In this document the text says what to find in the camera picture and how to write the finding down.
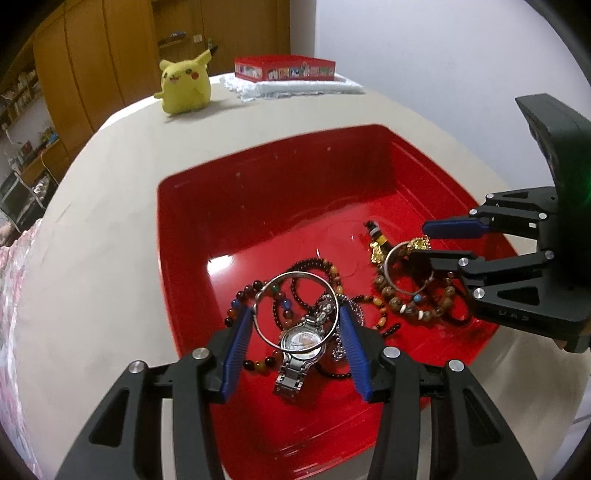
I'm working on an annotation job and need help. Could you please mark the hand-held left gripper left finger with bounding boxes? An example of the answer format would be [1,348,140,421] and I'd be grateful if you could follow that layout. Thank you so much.
[54,302,257,480]

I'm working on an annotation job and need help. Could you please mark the yellow plush toy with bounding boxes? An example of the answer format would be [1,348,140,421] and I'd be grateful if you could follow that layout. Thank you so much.
[154,48,213,115]

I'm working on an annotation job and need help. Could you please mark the silver bangle with gold charm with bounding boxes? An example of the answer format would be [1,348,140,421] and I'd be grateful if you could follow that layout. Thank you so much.
[382,236,437,296]

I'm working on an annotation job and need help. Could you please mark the wooden wardrobe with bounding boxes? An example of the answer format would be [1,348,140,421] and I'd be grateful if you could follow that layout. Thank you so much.
[32,0,291,153]

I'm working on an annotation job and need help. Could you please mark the floral bed blanket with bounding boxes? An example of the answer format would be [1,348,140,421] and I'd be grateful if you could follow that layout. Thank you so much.
[0,217,47,476]

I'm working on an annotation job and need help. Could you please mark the plain metal bangle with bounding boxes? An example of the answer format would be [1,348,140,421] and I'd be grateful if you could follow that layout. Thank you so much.
[253,271,342,354]

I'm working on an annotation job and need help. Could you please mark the brown stone bead bracelet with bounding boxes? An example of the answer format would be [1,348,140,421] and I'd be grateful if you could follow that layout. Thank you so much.
[373,263,467,324]

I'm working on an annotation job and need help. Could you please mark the silver metal watch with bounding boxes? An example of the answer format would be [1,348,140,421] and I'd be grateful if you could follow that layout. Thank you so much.
[272,300,340,400]

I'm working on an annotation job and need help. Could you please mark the dark red small bead bracelet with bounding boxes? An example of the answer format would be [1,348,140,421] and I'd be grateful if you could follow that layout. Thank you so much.
[283,257,402,384]

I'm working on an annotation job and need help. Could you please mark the white folded cloth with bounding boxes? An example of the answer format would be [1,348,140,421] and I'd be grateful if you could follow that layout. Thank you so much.
[221,73,365,102]

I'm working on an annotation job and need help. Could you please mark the red plastic box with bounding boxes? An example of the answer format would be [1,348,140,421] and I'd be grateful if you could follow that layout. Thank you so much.
[156,124,520,480]

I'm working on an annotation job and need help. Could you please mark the red printed box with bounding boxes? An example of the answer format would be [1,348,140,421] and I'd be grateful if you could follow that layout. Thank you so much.
[234,54,336,82]

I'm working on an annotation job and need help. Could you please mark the gold pendant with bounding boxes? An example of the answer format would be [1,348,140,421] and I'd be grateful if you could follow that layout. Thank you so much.
[364,220,393,265]

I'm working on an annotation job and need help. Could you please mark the multicolour bead bracelet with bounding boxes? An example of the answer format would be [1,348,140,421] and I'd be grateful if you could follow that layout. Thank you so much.
[224,279,296,374]

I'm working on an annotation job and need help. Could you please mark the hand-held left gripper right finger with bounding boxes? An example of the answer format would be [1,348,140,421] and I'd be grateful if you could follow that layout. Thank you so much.
[338,302,539,480]

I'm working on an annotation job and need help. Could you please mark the cluttered desk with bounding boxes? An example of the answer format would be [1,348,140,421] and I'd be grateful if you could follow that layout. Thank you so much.
[0,129,70,227]

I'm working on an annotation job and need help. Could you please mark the wall bookshelf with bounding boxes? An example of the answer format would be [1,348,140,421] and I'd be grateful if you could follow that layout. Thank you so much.
[0,60,42,125]

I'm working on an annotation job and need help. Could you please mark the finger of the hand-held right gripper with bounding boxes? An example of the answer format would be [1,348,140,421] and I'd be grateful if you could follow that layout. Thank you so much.
[422,186,560,241]
[409,249,561,305]

